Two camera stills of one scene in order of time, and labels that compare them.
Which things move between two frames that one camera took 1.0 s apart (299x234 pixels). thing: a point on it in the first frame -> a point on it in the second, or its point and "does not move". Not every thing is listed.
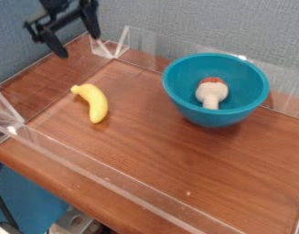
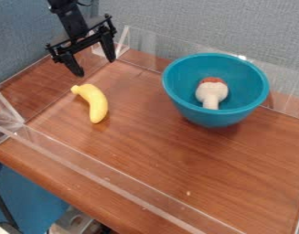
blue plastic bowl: x=248 y=84 does not move
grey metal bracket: x=74 y=222 does not move
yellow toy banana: x=95 y=100 does not move
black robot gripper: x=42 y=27 -> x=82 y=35
